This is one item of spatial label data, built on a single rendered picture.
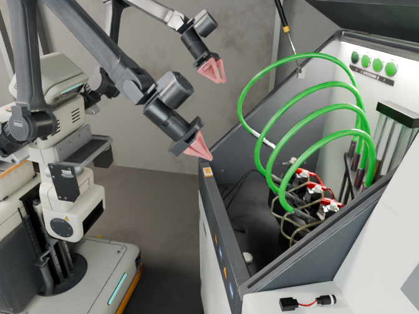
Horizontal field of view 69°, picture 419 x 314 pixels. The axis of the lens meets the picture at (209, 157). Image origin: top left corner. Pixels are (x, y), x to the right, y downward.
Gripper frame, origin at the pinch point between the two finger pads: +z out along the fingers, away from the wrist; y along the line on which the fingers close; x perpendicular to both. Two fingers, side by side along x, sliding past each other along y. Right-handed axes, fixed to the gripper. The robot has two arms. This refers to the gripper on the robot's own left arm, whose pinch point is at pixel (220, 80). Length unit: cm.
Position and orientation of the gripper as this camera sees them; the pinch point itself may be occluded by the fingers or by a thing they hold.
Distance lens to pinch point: 106.0
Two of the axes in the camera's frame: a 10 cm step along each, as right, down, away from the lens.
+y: 3.9, -2.3, 8.9
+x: -7.2, 5.3, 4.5
